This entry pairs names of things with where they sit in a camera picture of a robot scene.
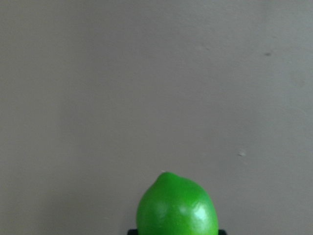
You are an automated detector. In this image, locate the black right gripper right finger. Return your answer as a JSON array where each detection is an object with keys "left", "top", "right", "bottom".
[{"left": 218, "top": 229, "right": 226, "bottom": 235}]

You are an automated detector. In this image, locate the green lime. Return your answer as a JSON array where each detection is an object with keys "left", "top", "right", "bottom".
[{"left": 136, "top": 172, "right": 219, "bottom": 235}]

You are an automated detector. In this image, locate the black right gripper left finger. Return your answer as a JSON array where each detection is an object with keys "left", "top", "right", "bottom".
[{"left": 127, "top": 229, "right": 138, "bottom": 235}]

